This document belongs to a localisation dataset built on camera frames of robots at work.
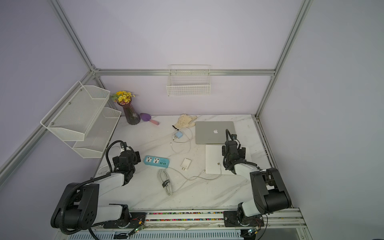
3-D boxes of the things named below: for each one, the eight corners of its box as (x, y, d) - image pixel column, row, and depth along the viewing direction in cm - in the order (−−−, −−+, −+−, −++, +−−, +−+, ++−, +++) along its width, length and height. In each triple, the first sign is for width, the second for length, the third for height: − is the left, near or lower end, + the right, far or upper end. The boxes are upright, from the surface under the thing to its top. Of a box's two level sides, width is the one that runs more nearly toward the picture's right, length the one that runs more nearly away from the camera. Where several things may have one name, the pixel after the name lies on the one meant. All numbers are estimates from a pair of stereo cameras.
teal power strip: (143, 164, 96) (142, 161, 93) (146, 157, 99) (145, 154, 96) (169, 168, 94) (168, 165, 91) (171, 160, 97) (170, 158, 95)
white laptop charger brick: (180, 168, 94) (179, 166, 92) (185, 159, 98) (184, 157, 96) (186, 171, 93) (186, 169, 91) (191, 161, 97) (191, 160, 95)
